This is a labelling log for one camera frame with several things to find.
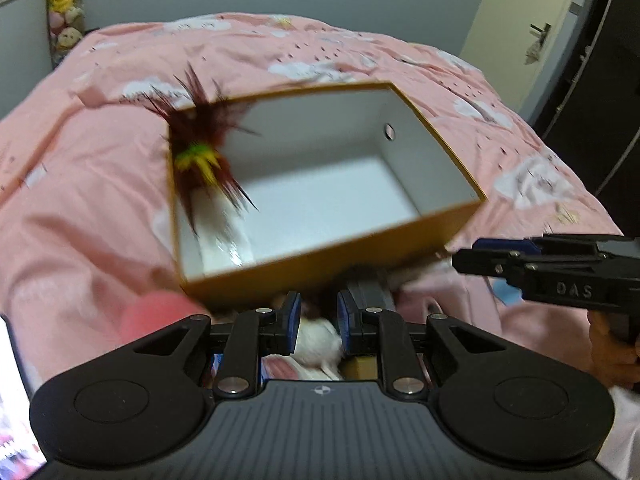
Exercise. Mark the feather cat toy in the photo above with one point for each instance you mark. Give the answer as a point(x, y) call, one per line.
point(200, 157)

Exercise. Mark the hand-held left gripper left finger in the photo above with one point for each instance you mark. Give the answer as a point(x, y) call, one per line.
point(292, 322)

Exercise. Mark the white crocheted bunny doll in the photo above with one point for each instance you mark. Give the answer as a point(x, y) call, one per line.
point(317, 342)

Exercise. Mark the column of plush toys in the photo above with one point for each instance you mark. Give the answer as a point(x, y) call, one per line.
point(65, 0)

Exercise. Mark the smartphone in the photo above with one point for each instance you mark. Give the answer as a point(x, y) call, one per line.
point(15, 410)

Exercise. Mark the orange cardboard box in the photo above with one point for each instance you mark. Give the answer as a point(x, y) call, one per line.
point(425, 240)

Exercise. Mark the pink printed blanket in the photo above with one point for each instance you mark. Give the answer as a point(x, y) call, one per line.
point(100, 160)

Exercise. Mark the pink peach plush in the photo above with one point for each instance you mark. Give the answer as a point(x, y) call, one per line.
point(160, 315)

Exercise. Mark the grey case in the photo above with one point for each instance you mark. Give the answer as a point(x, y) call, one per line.
point(372, 290)

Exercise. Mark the cream door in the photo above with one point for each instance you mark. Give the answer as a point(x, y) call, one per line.
point(500, 10)

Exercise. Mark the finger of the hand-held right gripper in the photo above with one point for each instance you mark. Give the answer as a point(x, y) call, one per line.
point(505, 245)
point(485, 262)

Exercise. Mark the person's right hand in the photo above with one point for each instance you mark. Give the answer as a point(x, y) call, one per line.
point(607, 355)

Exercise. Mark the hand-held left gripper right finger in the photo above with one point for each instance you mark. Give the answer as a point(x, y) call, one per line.
point(345, 320)

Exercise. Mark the dark open closet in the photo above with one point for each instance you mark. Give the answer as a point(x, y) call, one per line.
point(575, 110)

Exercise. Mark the small hanging pouch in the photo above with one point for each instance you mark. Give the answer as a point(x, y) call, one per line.
point(533, 53)

